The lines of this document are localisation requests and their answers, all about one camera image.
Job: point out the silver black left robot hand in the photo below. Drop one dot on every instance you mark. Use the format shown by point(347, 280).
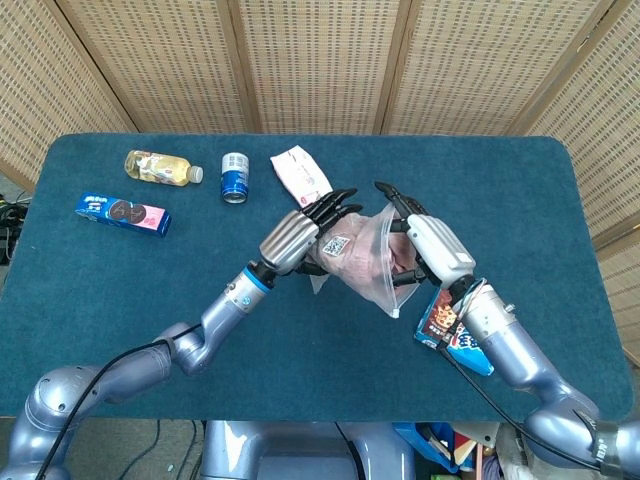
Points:
point(290, 240)

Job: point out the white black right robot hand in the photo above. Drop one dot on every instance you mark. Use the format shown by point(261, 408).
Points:
point(440, 245)

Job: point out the translucent white zip bag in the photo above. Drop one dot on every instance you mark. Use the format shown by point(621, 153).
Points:
point(377, 295)

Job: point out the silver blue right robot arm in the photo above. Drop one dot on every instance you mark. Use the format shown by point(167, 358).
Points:
point(515, 350)

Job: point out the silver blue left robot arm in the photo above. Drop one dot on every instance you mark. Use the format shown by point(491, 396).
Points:
point(220, 315)

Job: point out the pink white tissue pack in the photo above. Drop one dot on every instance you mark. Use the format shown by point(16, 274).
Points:
point(300, 175)

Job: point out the blue chocolate chip cookie box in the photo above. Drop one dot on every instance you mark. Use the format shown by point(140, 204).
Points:
point(440, 320)

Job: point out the blue drink can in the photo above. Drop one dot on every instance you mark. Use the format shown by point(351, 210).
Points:
point(235, 177)

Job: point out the blue table cloth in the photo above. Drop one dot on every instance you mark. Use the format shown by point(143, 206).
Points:
point(300, 360)

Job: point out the yellow drink plastic bottle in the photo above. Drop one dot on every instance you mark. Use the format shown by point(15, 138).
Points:
point(157, 169)

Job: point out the blue sandwich cookie box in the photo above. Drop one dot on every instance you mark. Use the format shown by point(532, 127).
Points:
point(125, 215)

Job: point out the wicker wooden folding screen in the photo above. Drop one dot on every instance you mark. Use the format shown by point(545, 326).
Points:
point(320, 65)

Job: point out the blue storage bin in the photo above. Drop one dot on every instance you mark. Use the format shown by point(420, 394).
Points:
point(415, 440)

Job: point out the silver blue robot torso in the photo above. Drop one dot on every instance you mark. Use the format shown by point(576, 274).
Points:
point(280, 450)

